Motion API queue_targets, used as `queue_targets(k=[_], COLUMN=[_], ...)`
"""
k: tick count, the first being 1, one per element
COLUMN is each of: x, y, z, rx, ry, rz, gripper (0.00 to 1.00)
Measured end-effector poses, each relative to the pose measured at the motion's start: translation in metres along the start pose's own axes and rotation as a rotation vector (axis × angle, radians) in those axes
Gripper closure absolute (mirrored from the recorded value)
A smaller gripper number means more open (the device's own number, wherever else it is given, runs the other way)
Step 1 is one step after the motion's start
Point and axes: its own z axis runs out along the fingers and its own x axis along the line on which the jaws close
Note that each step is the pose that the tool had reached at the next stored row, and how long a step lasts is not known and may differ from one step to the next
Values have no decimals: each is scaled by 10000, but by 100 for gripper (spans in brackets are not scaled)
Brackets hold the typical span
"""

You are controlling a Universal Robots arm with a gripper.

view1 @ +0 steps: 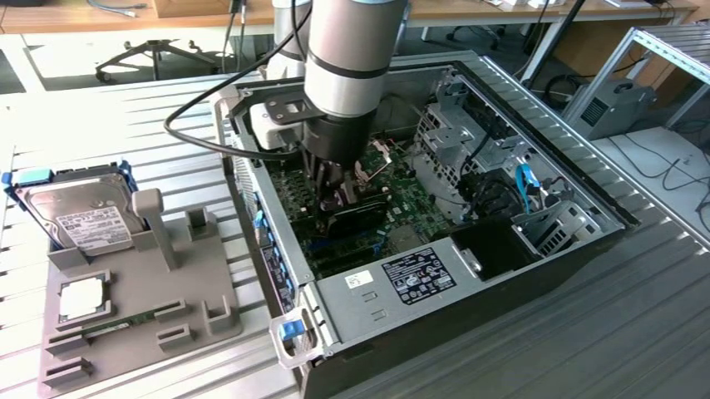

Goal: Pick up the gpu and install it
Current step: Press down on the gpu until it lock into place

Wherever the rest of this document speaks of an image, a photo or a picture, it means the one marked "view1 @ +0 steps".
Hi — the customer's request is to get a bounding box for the silver CPU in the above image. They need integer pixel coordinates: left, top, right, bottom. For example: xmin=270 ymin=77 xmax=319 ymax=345
xmin=58 ymin=278 xmax=111 ymax=322

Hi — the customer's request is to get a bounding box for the black graphics card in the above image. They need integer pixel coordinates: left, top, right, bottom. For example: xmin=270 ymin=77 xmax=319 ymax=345
xmin=310 ymin=195 xmax=389 ymax=241

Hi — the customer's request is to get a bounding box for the small black chair base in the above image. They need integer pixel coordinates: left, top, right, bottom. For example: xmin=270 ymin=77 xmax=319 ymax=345
xmin=446 ymin=23 xmax=507 ymax=52

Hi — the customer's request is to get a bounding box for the wooden desk with white legs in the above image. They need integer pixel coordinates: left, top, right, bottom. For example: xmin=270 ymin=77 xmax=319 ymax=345
xmin=410 ymin=0 xmax=701 ymax=30

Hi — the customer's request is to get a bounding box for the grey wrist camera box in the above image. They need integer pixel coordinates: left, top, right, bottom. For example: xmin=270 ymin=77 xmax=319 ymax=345
xmin=247 ymin=96 xmax=326 ymax=151

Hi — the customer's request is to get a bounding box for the silver chipset heatsink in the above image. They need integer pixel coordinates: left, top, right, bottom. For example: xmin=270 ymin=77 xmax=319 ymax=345
xmin=387 ymin=226 xmax=430 ymax=253

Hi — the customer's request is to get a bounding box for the blue SATA wire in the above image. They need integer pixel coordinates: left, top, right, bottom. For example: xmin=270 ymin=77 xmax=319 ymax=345
xmin=515 ymin=163 xmax=543 ymax=215

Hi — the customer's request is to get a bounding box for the blue disk caddy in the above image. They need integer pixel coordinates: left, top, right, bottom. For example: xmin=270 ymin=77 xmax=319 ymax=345
xmin=0 ymin=160 xmax=140 ymax=250

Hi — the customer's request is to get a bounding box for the black office chair base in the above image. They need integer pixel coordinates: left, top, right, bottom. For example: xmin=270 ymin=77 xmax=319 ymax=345
xmin=92 ymin=37 xmax=220 ymax=83

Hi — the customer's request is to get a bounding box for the grey parts rack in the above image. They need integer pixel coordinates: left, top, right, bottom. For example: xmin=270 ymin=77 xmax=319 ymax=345
xmin=36 ymin=186 xmax=247 ymax=399

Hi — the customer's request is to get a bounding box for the silver hard disk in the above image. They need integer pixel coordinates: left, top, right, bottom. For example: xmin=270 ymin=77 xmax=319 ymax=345
xmin=15 ymin=172 xmax=139 ymax=257

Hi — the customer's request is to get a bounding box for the brown box on desk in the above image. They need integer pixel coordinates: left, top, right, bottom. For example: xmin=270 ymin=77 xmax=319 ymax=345
xmin=156 ymin=0 xmax=234 ymax=18

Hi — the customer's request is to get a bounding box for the coiled black cable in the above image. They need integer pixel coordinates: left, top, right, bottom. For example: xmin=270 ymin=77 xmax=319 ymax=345
xmin=545 ymin=73 xmax=582 ymax=106

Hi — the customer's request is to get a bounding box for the black wire bundle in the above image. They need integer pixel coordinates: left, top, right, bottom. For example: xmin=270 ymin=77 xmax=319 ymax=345
xmin=458 ymin=170 xmax=523 ymax=221

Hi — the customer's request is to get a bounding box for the blue cable on desk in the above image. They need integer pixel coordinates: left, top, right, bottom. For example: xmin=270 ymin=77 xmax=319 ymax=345
xmin=87 ymin=0 xmax=148 ymax=18

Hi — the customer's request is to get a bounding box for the metal socket cover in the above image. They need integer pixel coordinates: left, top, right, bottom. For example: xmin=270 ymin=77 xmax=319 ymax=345
xmin=354 ymin=139 xmax=397 ymax=184

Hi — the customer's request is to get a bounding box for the metal drive cage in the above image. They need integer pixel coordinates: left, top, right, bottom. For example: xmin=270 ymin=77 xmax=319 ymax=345
xmin=414 ymin=76 xmax=537 ymax=178

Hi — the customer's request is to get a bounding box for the thin black cable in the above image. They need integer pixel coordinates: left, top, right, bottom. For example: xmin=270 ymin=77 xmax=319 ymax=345
xmin=607 ymin=132 xmax=710 ymax=193

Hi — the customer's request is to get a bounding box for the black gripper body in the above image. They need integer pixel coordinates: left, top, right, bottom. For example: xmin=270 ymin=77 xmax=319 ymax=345
xmin=300 ymin=111 xmax=374 ymax=170

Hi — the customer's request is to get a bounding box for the open grey PC case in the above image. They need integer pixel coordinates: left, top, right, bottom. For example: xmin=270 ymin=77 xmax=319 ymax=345
xmin=212 ymin=49 xmax=643 ymax=399

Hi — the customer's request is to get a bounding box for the installed black RAM stick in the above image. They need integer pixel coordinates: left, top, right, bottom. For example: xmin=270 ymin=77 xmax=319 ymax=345
xmin=354 ymin=187 xmax=393 ymax=209

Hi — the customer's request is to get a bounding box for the metal disk bay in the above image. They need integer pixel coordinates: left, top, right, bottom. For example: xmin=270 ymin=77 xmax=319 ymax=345
xmin=513 ymin=199 xmax=603 ymax=259

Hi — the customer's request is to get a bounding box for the aluminium profile frame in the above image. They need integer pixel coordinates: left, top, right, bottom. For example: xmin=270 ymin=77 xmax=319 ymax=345
xmin=559 ymin=23 xmax=710 ymax=130

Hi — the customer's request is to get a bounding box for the long wooden desk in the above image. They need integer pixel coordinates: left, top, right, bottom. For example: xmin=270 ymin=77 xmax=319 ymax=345
xmin=0 ymin=0 xmax=278 ymax=35

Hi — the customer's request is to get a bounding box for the thick black camera cable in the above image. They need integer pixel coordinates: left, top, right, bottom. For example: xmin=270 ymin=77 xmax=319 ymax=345
xmin=162 ymin=0 xmax=315 ymax=161

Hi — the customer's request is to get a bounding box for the black power supply label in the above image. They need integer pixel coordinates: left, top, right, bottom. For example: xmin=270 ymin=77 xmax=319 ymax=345
xmin=379 ymin=246 xmax=461 ymax=305

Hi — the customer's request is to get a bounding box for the grey machine box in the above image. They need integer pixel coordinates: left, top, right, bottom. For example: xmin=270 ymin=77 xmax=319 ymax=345
xmin=575 ymin=77 xmax=661 ymax=141

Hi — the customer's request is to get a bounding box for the white sticker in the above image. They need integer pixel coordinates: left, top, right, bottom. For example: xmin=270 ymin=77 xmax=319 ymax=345
xmin=343 ymin=268 xmax=375 ymax=289

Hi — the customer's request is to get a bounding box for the green motherboard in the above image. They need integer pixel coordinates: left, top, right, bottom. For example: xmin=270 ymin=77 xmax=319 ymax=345
xmin=266 ymin=135 xmax=463 ymax=279

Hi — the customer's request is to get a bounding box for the green RAM stick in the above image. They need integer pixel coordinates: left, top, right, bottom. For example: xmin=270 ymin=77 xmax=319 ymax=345
xmin=83 ymin=311 xmax=158 ymax=338

